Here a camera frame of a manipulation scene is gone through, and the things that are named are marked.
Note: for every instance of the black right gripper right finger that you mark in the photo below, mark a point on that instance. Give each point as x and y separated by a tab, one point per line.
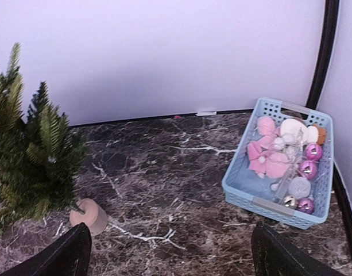
275	255

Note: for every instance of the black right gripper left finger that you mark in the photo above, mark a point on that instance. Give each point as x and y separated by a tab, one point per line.
68	255

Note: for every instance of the small green christmas tree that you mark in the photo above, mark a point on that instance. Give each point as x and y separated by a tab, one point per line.
40	157

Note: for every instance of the white ball string lights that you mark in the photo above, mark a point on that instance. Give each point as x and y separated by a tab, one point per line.
292	150

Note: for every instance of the pink glitter bauble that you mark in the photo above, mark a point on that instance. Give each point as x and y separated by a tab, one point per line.
305	205
308	169
313	151

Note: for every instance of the white knitted ball ornament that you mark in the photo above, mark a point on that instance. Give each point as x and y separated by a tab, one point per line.
299	187

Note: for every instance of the pink fluffy pompom ornament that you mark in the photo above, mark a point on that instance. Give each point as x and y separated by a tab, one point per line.
266	126
276	165

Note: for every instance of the light blue plastic basket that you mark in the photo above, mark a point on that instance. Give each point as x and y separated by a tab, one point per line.
243	187

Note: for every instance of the pink felt ornament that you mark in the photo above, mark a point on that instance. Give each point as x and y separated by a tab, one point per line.
257	152

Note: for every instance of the white felt ornament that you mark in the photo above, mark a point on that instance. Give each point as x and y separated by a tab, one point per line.
295	131

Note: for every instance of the brown felt ornament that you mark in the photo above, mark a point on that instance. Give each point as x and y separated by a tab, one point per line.
322	134

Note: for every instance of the white tape piece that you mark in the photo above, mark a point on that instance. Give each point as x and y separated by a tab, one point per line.
209	113

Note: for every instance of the black corner frame post right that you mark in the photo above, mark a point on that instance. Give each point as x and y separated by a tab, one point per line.
332	93

